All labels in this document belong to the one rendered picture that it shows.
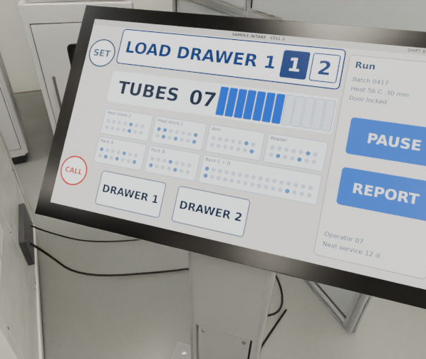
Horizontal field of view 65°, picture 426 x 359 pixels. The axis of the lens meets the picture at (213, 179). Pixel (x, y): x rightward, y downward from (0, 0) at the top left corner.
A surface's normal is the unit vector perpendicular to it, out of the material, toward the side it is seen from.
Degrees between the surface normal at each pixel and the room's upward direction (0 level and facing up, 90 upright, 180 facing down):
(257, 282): 90
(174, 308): 0
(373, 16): 90
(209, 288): 90
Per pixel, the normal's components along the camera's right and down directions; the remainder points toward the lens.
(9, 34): 0.42, 0.53
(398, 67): -0.20, -0.11
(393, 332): 0.03, -0.82
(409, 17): -0.91, 0.22
